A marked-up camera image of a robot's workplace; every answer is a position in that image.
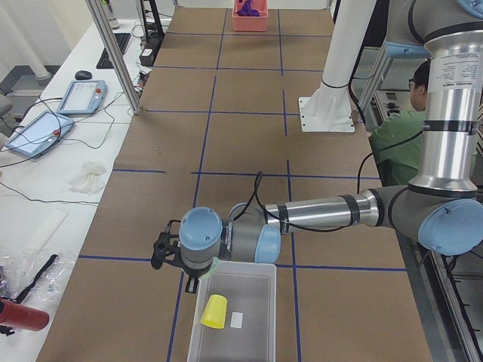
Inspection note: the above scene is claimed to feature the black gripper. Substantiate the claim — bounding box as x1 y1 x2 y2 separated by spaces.
182 264 211 293

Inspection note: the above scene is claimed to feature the mint green bowl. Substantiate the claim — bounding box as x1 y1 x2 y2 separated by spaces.
199 257 220 280

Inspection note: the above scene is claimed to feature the yellow plastic cup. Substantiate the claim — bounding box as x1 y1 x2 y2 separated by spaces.
200 294 227 330

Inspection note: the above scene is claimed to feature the purple microfiber cloth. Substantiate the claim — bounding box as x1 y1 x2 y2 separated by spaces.
236 0 260 17

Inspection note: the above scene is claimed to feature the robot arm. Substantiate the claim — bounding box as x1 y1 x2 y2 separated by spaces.
176 1 482 293

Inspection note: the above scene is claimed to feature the clear plastic bin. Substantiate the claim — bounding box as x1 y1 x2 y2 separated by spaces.
187 261 277 361

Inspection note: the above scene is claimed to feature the crumpled white tissue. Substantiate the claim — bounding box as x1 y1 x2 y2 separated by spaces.
68 161 106 195

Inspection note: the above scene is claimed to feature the red cylinder bottle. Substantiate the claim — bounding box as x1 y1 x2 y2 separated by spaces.
1 299 50 336

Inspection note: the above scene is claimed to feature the near teach pendant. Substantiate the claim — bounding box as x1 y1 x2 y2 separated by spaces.
5 111 74 158

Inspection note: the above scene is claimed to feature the teach pendant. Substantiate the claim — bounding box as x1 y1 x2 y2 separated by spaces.
57 79 107 117
5 111 74 158

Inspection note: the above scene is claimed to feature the far teach pendant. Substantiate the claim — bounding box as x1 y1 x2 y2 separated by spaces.
57 79 107 117

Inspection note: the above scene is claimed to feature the black computer mouse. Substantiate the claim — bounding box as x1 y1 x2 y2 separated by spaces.
75 70 93 81

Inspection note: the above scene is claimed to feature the black keyboard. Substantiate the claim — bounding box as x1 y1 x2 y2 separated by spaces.
96 32 133 69

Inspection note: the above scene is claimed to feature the person in green shirt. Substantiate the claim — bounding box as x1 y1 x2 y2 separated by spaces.
369 60 430 186

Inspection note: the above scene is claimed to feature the pink plastic tray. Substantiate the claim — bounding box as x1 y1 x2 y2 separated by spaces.
232 0 269 32

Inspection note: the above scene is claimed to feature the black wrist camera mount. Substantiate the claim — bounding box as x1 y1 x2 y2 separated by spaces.
150 219 182 270

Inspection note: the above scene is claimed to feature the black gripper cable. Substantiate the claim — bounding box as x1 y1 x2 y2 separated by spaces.
228 170 358 233

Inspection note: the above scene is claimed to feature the black strap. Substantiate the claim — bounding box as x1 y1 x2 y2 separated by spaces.
14 253 60 305

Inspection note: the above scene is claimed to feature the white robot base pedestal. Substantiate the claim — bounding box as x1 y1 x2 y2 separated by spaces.
299 0 377 133

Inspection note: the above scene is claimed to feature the aluminium frame post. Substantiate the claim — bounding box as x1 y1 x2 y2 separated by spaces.
85 0 141 115

